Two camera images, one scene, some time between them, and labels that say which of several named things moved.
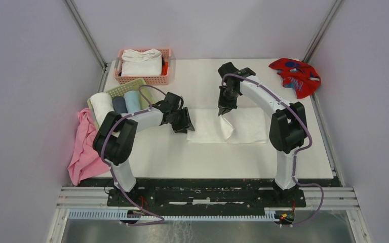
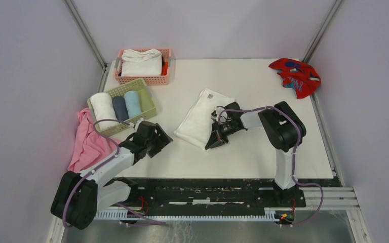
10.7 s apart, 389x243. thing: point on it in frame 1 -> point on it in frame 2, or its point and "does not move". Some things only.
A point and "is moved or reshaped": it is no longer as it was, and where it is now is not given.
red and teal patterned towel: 298,75 does not move
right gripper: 223,103 -> 215,139
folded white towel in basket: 147,63 does not move
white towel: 245,125 is moved or reshaped
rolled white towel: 103,105 does not move
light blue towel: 132,100 does not move
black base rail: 207,194 does not move
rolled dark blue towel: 119,105 does not move
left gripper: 186,123 -> 165,139
